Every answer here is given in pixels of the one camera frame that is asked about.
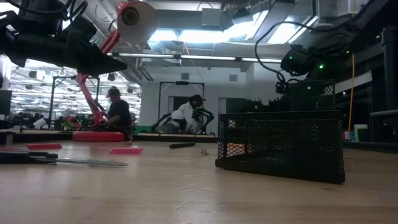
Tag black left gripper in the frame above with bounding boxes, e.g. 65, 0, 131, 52
0, 17, 128, 77

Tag pink eraser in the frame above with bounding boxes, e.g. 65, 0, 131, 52
25, 143, 63, 150
109, 147, 144, 155

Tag red and black scissors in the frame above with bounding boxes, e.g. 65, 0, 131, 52
0, 148, 129, 168

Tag black marker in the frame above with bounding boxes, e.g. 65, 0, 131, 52
169, 142, 196, 149

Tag black mesh desk organizer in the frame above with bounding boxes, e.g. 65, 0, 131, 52
215, 79, 346, 184

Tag person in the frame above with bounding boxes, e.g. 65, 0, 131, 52
106, 88, 133, 139
176, 94, 203, 134

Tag red desk lamp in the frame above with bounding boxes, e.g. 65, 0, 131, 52
72, 0, 159, 142

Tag long linear ceiling light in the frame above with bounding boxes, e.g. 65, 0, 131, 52
107, 52, 282, 63

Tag green and white container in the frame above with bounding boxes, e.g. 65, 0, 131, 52
353, 124, 369, 142

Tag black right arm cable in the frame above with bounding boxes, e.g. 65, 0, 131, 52
254, 21, 343, 94

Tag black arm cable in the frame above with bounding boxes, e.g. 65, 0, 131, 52
254, 21, 343, 94
4, 0, 78, 22

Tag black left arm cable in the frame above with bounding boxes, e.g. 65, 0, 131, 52
4, 0, 78, 22

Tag yellow hanging cable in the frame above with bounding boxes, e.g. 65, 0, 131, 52
347, 52, 356, 133

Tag black background gantry frame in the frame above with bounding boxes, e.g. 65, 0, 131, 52
157, 80, 206, 125

